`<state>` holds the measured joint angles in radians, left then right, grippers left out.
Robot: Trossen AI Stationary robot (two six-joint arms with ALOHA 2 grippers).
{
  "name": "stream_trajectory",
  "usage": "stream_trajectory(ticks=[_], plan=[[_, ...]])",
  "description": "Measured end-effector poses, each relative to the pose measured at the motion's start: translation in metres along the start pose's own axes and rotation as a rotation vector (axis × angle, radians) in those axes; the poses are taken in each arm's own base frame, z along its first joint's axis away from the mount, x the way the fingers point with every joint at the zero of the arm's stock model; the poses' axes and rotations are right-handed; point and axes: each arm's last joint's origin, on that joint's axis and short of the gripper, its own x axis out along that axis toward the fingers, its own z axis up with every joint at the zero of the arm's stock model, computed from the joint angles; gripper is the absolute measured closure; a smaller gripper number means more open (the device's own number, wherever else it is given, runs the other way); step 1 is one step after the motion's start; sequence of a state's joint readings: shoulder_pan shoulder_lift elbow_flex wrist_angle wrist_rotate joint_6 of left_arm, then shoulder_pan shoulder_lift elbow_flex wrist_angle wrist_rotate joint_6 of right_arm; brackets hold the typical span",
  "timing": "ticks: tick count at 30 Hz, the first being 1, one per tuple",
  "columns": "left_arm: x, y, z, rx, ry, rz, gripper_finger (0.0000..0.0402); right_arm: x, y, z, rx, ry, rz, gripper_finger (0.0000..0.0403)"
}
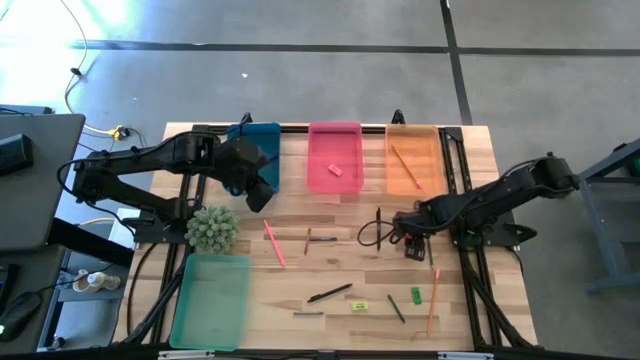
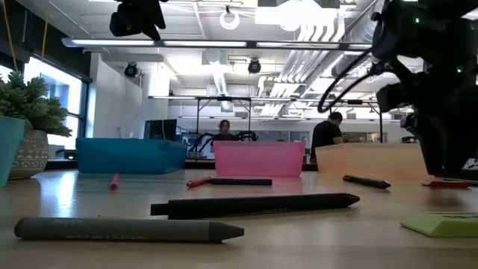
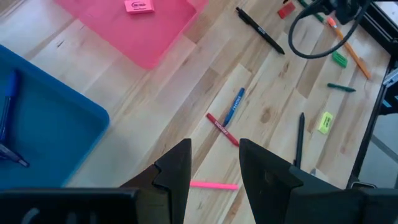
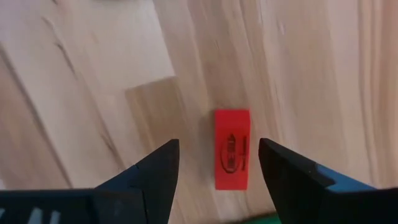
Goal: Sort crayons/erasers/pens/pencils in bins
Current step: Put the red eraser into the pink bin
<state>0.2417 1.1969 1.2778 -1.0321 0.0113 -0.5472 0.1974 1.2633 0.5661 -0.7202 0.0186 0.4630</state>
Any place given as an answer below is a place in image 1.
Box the orange translucent plastic bin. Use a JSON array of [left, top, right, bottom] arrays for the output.
[[384, 123, 446, 197]]

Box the potted green succulent plant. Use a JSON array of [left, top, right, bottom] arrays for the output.
[[184, 204, 240, 255]]

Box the black aluminium table frame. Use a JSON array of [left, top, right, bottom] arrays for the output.
[[112, 122, 541, 360]]

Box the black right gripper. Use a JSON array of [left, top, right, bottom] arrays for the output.
[[392, 208, 431, 262]]

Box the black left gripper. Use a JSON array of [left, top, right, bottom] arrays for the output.
[[215, 136, 276, 214]]

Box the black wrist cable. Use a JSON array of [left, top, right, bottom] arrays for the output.
[[356, 219, 404, 248], [55, 132, 151, 236]]

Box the black pen with print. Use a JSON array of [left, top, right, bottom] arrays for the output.
[[306, 282, 354, 304]]

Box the black box device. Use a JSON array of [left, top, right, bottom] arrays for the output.
[[0, 133, 35, 177]]

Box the teal green plastic bin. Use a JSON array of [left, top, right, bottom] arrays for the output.
[[168, 252, 253, 351]]

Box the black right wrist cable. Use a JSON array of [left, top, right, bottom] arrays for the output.
[[356, 219, 404, 248]]

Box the black desk crossbar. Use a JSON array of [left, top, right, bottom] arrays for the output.
[[47, 217, 136, 269]]

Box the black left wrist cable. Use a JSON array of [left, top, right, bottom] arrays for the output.
[[55, 132, 151, 236]]

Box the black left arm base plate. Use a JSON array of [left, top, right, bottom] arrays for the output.
[[122, 208, 194, 245]]

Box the plain orange pencil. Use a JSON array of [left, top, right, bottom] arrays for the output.
[[390, 144, 426, 194]]

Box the silver frame bracket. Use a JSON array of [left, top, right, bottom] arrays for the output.
[[437, 351, 496, 360], [158, 349, 216, 360]]

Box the black computer mouse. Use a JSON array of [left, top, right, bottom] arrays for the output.
[[0, 292, 44, 344]]

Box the grey desk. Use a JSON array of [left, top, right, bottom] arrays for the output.
[[0, 113, 86, 251]]

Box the white plastic object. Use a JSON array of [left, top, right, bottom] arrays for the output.
[[72, 269, 122, 294]]

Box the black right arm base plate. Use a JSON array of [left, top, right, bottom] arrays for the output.
[[447, 208, 539, 249]]

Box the blue metal-framed table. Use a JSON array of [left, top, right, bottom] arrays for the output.
[[574, 137, 640, 296]]

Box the dark green crayon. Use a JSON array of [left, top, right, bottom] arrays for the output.
[[386, 293, 407, 324]]

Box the pale floor cable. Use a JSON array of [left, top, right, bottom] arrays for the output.
[[58, 0, 117, 136]]

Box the orange pencil with pink eraser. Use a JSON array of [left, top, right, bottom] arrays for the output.
[[426, 267, 442, 337]]

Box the blue plastic bin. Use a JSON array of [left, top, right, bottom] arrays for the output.
[[225, 122, 282, 194]]

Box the pink translucent plastic bin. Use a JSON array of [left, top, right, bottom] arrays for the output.
[[306, 121, 365, 195]]

